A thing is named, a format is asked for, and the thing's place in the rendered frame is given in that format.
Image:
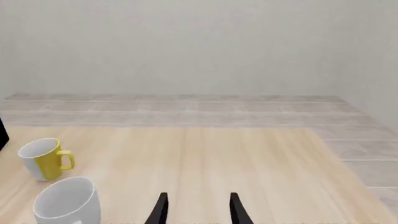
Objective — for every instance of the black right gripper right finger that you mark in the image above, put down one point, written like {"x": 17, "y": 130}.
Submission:
{"x": 238, "y": 211}

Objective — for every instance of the black object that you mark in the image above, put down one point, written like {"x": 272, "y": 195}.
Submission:
{"x": 2, "y": 135}

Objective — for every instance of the yellow and white mug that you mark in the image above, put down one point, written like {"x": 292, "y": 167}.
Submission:
{"x": 46, "y": 161}

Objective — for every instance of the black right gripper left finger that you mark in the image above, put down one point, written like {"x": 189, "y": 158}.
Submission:
{"x": 160, "y": 211}

